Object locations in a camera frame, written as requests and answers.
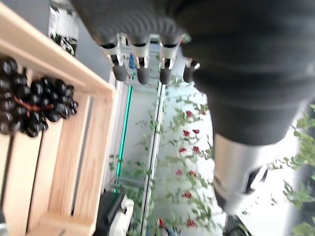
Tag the green leafy shrub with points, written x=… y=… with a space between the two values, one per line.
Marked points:
x=301 y=159

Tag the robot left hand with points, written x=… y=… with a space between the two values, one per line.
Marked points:
x=221 y=61

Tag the white plastic jug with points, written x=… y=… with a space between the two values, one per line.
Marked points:
x=124 y=216

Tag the metal frame with green strip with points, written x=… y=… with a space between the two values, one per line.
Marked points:
x=137 y=137

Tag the black grape bunch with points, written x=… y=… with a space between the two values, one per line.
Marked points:
x=27 y=100

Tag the light wooden crate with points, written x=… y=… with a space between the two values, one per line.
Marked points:
x=61 y=147

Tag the black and white patterned post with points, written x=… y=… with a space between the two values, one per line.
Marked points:
x=63 y=29

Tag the climbing plant with red flowers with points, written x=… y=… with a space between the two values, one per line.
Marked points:
x=182 y=152

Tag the black box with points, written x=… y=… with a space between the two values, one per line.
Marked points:
x=108 y=211

